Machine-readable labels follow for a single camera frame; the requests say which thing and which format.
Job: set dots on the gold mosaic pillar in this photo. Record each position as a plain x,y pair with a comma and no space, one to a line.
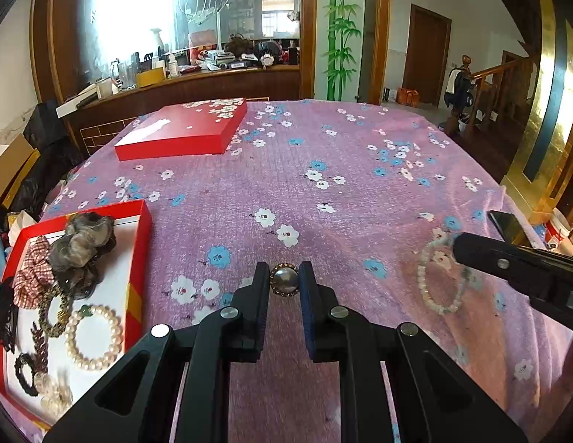
545,115

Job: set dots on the wooden stair railing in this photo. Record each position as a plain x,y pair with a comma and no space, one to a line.
498,83

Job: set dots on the red plaid scrunchie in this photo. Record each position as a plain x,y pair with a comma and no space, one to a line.
32,277

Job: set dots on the flat white box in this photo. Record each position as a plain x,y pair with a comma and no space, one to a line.
74,101

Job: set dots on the red box tray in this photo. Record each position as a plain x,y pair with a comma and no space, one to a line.
120,258

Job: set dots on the wood framed glass partition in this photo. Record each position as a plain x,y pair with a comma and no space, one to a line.
129,9

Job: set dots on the orange bag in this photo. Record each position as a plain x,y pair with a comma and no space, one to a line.
408,98

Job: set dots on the dark jacket on post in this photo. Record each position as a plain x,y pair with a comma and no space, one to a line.
455,87

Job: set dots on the clear glass jar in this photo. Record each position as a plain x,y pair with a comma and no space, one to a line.
124,74

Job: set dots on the round grey gold-rimmed brooch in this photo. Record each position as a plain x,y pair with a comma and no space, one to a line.
284,279

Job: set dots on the black smartphone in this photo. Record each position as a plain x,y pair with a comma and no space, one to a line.
508,226

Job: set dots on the dark wig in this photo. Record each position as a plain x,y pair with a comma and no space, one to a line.
238,46

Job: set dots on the white bottle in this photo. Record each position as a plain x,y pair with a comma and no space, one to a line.
174,67

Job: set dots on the wooden counter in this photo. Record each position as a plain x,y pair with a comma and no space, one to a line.
198,83

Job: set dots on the black plastic bag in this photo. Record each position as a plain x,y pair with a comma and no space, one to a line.
46,124

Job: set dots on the yellow box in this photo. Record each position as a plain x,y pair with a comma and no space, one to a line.
150,77

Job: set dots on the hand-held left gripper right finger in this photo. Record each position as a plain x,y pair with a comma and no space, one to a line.
309,314

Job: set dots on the grey-brown large scrunchie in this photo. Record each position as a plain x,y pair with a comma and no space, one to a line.
78,249

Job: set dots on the dark braided hair clip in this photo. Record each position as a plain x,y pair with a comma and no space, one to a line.
39,350

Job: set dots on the cardboard box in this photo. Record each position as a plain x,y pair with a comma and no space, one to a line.
9,166

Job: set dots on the brown wooden door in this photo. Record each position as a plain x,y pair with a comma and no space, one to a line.
425,55

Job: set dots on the red floral box lid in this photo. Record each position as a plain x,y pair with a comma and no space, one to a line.
184,124

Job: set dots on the leopard print scrunchie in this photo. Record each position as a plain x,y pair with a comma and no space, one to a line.
60,319

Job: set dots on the purple floral tablecloth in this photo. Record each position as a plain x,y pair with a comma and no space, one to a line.
337,203

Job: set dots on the black hair claw clip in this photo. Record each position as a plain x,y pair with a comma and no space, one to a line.
4,323

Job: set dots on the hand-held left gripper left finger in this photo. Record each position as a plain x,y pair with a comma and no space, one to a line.
256,314

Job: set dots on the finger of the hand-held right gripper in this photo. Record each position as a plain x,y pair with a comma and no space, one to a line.
508,263

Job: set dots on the person's right forearm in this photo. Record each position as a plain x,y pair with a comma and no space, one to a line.
570,392

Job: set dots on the bamboo wall painting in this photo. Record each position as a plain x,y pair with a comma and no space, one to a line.
335,32

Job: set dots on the black scrunchie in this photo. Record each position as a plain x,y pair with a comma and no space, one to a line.
19,369

